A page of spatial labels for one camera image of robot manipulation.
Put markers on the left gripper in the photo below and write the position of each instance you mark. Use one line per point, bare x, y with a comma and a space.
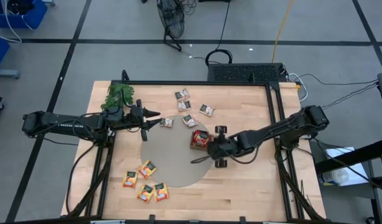
135, 118

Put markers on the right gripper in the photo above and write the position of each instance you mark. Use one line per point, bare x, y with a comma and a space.
223, 147

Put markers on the wooden three-compartment tray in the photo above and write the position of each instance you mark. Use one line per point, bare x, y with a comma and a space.
206, 147

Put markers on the red strawberry tea packet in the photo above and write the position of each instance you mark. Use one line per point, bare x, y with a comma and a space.
198, 140

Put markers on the brown cinnamon apple tea packet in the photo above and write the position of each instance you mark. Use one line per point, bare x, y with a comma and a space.
206, 109
183, 105
182, 94
189, 120
166, 122

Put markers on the orange tea packet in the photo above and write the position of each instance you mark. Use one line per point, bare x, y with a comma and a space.
145, 193
147, 169
160, 191
130, 179

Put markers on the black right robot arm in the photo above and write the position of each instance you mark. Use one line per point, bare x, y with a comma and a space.
278, 127

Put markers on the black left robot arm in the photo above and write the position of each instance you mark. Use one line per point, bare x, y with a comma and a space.
63, 123

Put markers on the round grey mat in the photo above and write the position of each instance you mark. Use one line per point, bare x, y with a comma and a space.
166, 155

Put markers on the green plant in white pot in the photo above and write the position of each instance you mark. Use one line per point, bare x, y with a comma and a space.
119, 93

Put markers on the black computer case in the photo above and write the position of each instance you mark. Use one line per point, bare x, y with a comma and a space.
245, 73

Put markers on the black floor fan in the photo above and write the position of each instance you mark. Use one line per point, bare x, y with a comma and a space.
170, 17

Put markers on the black metal rack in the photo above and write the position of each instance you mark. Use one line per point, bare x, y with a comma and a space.
352, 155

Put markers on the grey metal bar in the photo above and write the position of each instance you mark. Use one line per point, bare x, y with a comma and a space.
6, 74

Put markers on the white paper sheet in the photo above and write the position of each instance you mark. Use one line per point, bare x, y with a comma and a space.
357, 175

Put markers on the large blue bin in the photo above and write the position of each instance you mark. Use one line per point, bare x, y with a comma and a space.
20, 15

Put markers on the black table frame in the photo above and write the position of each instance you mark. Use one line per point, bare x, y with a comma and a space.
194, 82

